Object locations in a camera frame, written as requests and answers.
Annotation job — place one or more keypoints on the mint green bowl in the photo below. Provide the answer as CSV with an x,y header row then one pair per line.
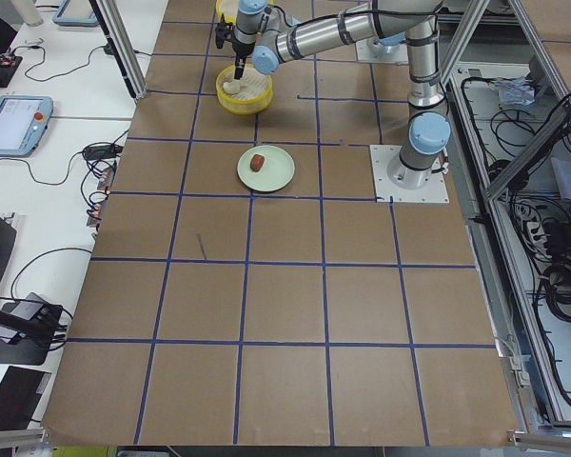
x,y
277,171

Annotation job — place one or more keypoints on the blue teach pendant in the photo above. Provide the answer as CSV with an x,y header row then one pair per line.
x,y
75,13
23,121

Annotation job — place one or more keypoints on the aluminium frame post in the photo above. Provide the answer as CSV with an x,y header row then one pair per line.
x,y
113,27

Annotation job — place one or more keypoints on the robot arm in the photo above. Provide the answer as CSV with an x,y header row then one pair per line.
x,y
265,36

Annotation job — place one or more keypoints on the yellow steamer bottom layer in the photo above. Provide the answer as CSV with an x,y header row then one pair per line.
x,y
256,91

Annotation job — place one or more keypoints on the brown steamed bun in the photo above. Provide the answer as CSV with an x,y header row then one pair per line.
x,y
256,162

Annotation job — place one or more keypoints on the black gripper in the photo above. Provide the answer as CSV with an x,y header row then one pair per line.
x,y
243,47

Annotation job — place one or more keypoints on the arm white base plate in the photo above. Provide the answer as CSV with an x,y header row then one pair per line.
x,y
373,52
395,183

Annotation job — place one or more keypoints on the white steamed bun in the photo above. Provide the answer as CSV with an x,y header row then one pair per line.
x,y
232,87

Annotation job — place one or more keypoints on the crumpled white paper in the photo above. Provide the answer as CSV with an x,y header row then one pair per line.
x,y
517,91

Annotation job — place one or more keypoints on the black camera stand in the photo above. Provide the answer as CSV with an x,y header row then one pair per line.
x,y
29,330

